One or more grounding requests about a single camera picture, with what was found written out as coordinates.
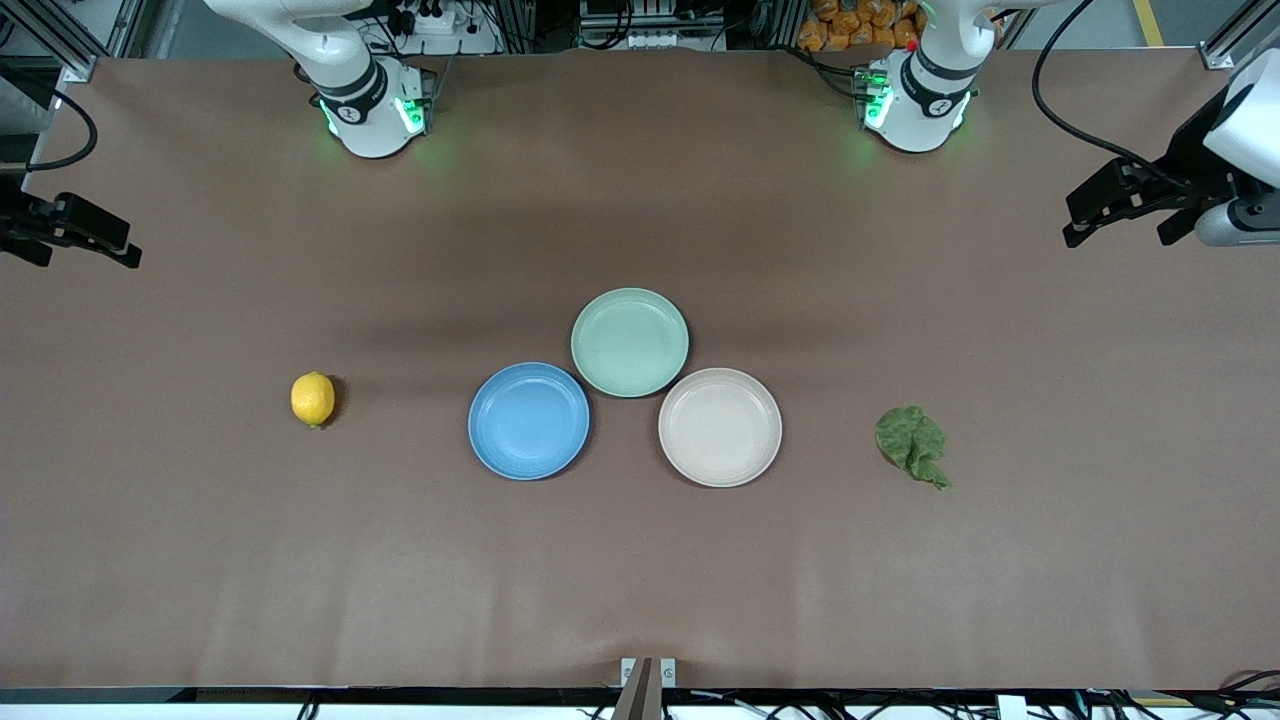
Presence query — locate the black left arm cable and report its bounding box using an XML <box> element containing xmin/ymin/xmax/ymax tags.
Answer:
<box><xmin>1031</xmin><ymin>0</ymin><xmax>1191</xmax><ymax>187</ymax></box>

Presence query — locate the blue plate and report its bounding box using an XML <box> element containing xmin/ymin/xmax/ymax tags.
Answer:
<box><xmin>467</xmin><ymin>361</ymin><xmax>592</xmax><ymax>482</ymax></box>

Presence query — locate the mint green plate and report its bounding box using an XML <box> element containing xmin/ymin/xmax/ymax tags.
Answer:
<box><xmin>570</xmin><ymin>287</ymin><xmax>691</xmax><ymax>399</ymax></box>

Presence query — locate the beige plate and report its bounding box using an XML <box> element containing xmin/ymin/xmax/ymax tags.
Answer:
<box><xmin>657</xmin><ymin>367</ymin><xmax>784</xmax><ymax>489</ymax></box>

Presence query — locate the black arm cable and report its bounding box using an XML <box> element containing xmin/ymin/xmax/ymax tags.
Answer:
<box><xmin>1031</xmin><ymin>0</ymin><xmax>1191</xmax><ymax>187</ymax></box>
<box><xmin>0</xmin><ymin>85</ymin><xmax>100</xmax><ymax>173</ymax></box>

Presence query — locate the white power strip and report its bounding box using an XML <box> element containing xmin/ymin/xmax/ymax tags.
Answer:
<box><xmin>385</xmin><ymin>0</ymin><xmax>473</xmax><ymax>37</ymax></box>

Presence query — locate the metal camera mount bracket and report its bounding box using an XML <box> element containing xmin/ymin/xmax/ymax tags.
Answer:
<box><xmin>611</xmin><ymin>656</ymin><xmax>678</xmax><ymax>720</ymax></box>

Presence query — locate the black base cable bundle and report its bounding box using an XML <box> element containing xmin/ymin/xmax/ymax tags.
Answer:
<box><xmin>798</xmin><ymin>44</ymin><xmax>873</xmax><ymax>103</ymax></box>

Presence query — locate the bag of orange items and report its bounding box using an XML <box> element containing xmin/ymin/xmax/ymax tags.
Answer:
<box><xmin>797</xmin><ymin>0</ymin><xmax>926</xmax><ymax>54</ymax></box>

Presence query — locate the yellow lemon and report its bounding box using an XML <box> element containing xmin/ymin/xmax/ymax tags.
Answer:
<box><xmin>290</xmin><ymin>371</ymin><xmax>337</xmax><ymax>430</ymax></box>

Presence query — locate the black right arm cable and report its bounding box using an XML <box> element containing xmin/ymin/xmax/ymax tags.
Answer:
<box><xmin>0</xmin><ymin>85</ymin><xmax>100</xmax><ymax>173</ymax></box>

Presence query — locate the green lettuce leaf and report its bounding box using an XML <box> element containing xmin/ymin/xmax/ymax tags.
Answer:
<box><xmin>874</xmin><ymin>405</ymin><xmax>952</xmax><ymax>492</ymax></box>

